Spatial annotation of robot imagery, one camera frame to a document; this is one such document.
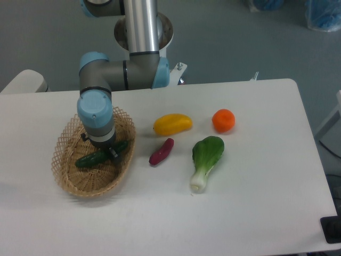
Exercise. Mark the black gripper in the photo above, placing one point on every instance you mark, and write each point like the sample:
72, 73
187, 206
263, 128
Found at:
105, 142

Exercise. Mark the green cucumber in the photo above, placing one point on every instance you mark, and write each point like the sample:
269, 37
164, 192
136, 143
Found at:
100, 156

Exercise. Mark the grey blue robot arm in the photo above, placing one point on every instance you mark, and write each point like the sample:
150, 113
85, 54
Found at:
99, 77

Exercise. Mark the woven wicker basket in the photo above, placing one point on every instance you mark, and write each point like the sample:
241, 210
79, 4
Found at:
100, 178

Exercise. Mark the purple sweet potato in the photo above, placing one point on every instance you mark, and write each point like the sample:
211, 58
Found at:
162, 153

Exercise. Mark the yellow mango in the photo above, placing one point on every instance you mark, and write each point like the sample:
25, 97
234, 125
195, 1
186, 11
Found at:
172, 124

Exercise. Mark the green bok choy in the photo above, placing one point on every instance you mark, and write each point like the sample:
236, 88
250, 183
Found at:
205, 155

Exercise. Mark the orange tangerine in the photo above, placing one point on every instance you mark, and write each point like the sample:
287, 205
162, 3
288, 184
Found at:
223, 120

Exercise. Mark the white chair back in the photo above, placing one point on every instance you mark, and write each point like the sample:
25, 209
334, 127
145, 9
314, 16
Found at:
27, 81

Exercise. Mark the blue plastic bag left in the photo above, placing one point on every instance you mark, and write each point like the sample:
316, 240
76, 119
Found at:
264, 5

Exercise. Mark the blue plastic bag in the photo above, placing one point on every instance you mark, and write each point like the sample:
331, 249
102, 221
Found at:
264, 5
323, 15

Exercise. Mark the black device at table edge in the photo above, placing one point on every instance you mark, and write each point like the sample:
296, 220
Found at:
331, 229

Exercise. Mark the blue plastic bag right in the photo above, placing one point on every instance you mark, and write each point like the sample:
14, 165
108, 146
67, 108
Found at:
323, 15

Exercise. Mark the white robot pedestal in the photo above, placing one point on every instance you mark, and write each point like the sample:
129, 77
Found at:
165, 35

